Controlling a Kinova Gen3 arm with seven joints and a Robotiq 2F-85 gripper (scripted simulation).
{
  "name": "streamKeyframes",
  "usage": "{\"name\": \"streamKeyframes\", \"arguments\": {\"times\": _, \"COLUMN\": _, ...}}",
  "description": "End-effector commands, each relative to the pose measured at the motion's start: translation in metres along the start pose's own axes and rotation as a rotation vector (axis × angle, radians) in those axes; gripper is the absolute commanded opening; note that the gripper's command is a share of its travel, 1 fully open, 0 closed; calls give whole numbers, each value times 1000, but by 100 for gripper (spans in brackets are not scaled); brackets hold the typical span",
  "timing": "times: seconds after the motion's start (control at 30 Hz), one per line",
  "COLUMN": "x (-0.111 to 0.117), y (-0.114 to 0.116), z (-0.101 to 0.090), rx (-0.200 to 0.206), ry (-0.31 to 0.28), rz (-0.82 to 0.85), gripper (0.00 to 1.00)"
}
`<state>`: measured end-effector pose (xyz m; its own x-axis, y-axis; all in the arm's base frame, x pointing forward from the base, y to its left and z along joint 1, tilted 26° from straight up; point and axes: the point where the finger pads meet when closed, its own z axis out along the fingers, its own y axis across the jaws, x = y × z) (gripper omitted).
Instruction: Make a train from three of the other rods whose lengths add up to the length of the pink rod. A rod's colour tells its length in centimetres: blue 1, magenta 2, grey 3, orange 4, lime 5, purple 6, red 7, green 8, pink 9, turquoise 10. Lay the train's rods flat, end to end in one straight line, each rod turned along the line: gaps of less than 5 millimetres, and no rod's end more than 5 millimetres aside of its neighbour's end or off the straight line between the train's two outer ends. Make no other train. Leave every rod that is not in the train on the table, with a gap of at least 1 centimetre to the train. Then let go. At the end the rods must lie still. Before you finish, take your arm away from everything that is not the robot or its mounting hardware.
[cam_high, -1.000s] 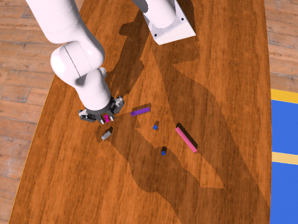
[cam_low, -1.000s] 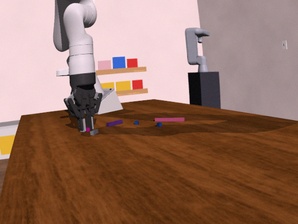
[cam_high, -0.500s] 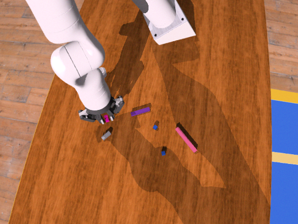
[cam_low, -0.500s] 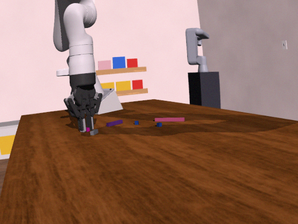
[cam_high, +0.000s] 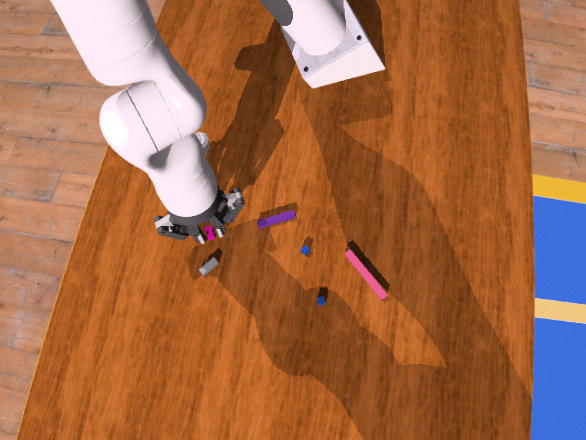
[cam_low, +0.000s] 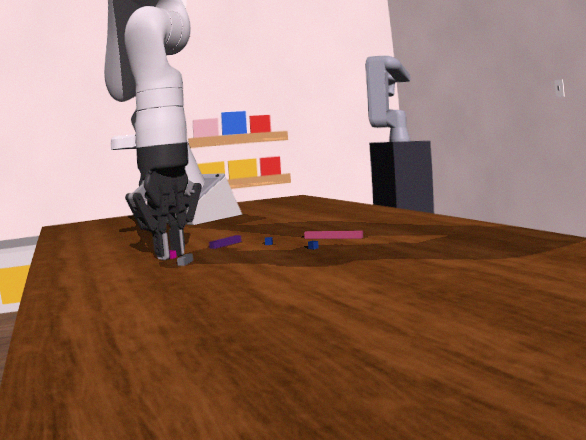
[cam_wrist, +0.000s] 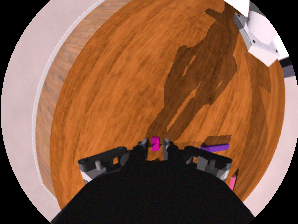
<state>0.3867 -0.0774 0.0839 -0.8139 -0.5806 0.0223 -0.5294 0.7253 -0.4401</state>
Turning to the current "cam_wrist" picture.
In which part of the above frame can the purple rod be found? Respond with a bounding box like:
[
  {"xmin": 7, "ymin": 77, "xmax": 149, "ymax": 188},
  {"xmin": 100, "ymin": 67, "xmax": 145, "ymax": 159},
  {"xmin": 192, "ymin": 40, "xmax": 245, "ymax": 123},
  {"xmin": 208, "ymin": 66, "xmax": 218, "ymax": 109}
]
[{"xmin": 200, "ymin": 143, "xmax": 229, "ymax": 152}]

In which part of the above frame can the pink rod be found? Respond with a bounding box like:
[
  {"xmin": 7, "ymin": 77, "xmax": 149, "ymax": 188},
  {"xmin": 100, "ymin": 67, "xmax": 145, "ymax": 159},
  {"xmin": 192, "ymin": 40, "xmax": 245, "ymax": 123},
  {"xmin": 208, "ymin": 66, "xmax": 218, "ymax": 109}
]
[{"xmin": 229, "ymin": 175, "xmax": 236, "ymax": 190}]

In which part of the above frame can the small magenta block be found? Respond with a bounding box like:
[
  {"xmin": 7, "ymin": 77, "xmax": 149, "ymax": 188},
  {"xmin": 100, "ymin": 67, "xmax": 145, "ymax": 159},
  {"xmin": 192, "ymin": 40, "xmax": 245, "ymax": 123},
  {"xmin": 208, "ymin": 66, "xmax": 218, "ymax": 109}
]
[{"xmin": 152, "ymin": 136, "xmax": 159, "ymax": 151}]

